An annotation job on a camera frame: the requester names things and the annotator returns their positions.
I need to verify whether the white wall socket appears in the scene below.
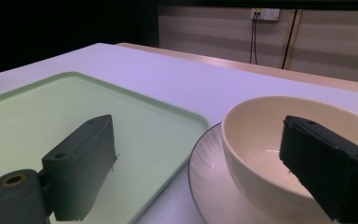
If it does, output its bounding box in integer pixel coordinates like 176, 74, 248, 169
250, 7, 281, 21

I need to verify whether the black cable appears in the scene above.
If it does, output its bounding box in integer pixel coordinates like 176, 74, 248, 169
249, 12, 257, 64
253, 12, 259, 65

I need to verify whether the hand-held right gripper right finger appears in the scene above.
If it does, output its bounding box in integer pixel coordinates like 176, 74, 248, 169
279, 115, 358, 224

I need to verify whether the cream bowl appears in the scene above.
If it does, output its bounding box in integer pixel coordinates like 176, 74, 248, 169
220, 95, 358, 224

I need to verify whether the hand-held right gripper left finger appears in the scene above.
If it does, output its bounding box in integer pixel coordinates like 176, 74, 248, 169
41, 114, 118, 222

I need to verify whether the light green tray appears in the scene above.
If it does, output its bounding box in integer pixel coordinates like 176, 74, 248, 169
0, 71, 210, 224

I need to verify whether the white ribbed plate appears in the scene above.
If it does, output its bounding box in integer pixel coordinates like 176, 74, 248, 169
187, 121, 358, 224

